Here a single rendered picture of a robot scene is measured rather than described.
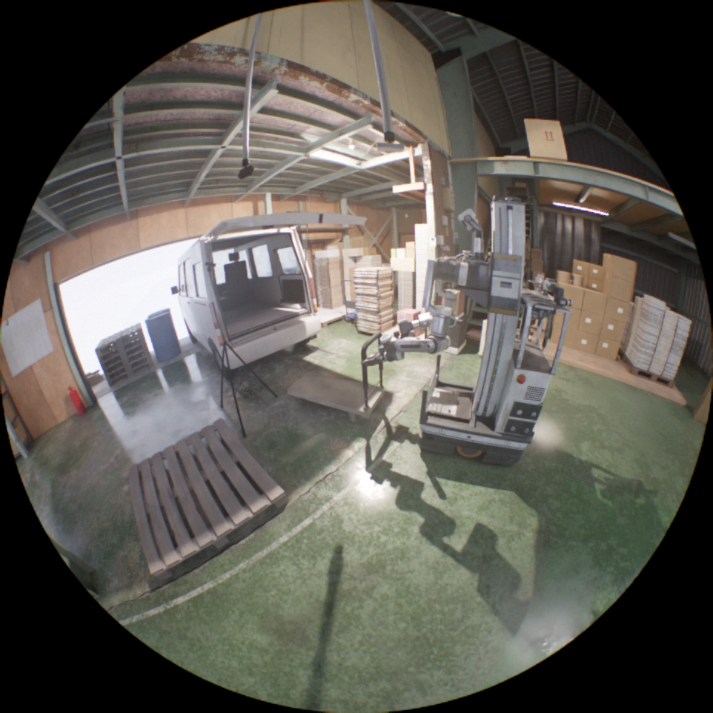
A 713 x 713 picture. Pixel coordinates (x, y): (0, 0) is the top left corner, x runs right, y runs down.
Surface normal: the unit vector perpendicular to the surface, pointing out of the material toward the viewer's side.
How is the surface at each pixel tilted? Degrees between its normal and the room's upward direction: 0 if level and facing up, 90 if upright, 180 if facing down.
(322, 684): 0
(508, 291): 90
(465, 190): 90
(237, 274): 93
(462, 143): 90
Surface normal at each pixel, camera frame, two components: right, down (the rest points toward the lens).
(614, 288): -0.64, 0.37
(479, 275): -0.28, 0.43
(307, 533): -0.07, -0.90
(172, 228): 0.75, 0.24
